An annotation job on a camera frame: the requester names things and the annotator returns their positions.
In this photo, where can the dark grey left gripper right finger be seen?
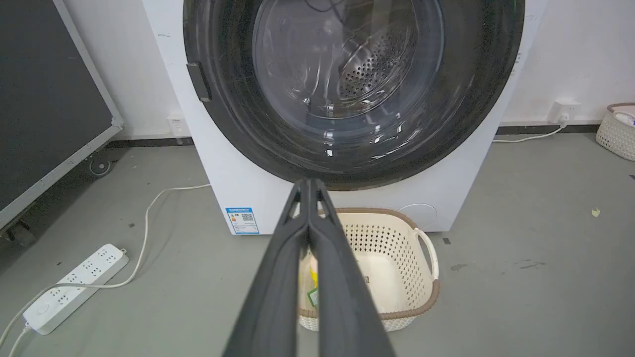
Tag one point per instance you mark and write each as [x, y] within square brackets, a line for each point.
[342, 297]

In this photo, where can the caster wheel of panel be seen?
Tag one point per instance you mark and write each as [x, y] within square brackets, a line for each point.
[99, 165]

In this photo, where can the cream perforated laundry basket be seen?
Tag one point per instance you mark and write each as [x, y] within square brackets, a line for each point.
[397, 267]

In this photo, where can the yellow green item in basket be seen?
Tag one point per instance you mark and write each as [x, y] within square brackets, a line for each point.
[313, 290]

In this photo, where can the white power strip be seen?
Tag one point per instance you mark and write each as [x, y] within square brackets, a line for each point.
[74, 287]

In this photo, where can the white wall socket with plug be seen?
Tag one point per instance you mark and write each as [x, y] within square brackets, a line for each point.
[563, 112]

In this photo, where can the black panel with metal frame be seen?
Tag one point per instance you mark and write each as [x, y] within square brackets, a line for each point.
[44, 99]

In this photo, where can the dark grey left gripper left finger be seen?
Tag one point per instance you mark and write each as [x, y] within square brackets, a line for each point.
[278, 292]

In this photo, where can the round black glass machine door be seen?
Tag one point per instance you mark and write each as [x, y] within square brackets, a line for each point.
[347, 89]

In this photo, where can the white washing machine body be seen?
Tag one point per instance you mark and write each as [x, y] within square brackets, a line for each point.
[238, 188]

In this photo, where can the cream woven basket with clothes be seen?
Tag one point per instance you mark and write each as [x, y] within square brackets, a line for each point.
[617, 133]

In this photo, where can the blue energy label sticker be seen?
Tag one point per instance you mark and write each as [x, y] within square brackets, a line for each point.
[242, 220]

